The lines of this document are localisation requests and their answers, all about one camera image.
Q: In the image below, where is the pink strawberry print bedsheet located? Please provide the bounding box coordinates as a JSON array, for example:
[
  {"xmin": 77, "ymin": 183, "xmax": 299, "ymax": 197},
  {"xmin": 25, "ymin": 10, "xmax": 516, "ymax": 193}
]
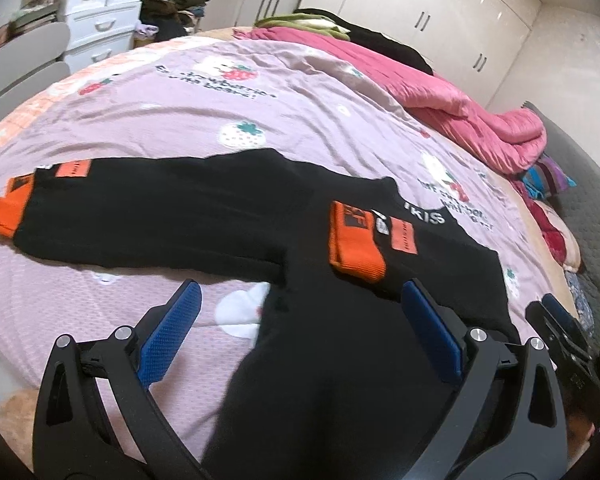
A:
[{"xmin": 0, "ymin": 30, "xmax": 581, "ymax": 480}]

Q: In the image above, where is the black garment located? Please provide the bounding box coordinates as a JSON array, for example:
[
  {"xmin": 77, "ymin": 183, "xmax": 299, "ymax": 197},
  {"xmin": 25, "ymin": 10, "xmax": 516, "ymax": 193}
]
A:
[{"xmin": 292, "ymin": 8, "xmax": 433, "ymax": 76}]

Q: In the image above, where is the striped pillow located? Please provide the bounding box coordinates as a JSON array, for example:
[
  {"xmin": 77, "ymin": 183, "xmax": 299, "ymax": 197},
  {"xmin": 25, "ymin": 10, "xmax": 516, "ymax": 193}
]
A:
[{"xmin": 522, "ymin": 155, "xmax": 578, "ymax": 201}]

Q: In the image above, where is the white drawer cabinet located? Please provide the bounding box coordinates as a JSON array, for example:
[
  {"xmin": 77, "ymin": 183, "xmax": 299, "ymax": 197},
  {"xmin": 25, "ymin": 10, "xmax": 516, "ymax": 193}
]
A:
[{"xmin": 60, "ymin": 0, "xmax": 146, "ymax": 73}]

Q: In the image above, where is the white wardrobe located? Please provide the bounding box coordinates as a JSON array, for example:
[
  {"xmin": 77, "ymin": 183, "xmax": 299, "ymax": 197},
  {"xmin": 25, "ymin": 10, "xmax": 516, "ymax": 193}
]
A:
[{"xmin": 297, "ymin": 0, "xmax": 543, "ymax": 106}]

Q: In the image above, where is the green blanket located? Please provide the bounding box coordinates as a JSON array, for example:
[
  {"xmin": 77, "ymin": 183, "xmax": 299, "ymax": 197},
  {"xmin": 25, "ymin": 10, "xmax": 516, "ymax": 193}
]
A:
[{"xmin": 254, "ymin": 12, "xmax": 351, "ymax": 41}]

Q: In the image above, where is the black sweater with orange cuffs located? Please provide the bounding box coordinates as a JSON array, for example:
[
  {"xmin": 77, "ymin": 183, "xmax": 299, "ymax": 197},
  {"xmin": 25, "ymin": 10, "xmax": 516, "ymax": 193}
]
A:
[{"xmin": 0, "ymin": 147, "xmax": 523, "ymax": 480}]

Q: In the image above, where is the grey chair back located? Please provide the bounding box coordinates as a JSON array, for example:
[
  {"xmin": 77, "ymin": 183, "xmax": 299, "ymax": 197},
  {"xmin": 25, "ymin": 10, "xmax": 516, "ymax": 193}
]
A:
[{"xmin": 0, "ymin": 22, "xmax": 72, "ymax": 111}]

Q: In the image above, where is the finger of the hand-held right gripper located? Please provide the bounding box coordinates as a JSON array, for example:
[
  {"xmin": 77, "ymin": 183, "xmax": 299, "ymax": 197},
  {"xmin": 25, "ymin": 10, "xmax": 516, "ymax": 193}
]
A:
[
  {"xmin": 525, "ymin": 301, "xmax": 600, "ymax": 411},
  {"xmin": 541, "ymin": 294, "xmax": 600, "ymax": 401}
]

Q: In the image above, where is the pink quilt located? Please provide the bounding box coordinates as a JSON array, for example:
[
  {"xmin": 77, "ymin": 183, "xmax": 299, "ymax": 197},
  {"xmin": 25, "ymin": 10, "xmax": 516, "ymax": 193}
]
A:
[{"xmin": 232, "ymin": 25, "xmax": 548, "ymax": 176}]

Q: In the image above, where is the tan bedsheet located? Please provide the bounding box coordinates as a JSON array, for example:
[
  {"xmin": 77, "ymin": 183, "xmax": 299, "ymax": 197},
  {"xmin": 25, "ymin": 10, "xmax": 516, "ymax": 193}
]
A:
[{"xmin": 505, "ymin": 180, "xmax": 581, "ymax": 311}]

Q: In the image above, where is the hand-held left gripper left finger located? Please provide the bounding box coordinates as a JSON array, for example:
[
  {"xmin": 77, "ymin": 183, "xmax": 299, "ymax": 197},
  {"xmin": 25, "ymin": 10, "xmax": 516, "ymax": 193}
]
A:
[{"xmin": 31, "ymin": 279, "xmax": 216, "ymax": 480}]

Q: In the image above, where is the red blanket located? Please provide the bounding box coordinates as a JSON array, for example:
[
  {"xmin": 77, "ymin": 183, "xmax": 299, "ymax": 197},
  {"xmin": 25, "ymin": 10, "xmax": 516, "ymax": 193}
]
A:
[{"xmin": 510, "ymin": 180, "xmax": 581, "ymax": 271}]

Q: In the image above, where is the blue floral cloth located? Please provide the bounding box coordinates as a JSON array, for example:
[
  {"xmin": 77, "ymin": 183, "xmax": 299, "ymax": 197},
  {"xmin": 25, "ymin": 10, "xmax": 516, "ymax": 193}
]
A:
[{"xmin": 562, "ymin": 270, "xmax": 600, "ymax": 341}]

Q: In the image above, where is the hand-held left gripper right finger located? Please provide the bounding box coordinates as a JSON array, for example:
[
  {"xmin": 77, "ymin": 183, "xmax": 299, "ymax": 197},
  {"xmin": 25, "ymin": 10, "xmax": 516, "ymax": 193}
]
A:
[{"xmin": 401, "ymin": 280, "xmax": 568, "ymax": 480}]

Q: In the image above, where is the grey quilted headboard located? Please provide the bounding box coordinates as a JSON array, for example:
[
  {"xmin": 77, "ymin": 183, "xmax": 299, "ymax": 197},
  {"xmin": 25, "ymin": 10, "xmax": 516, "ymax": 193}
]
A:
[{"xmin": 525, "ymin": 102, "xmax": 600, "ymax": 356}]

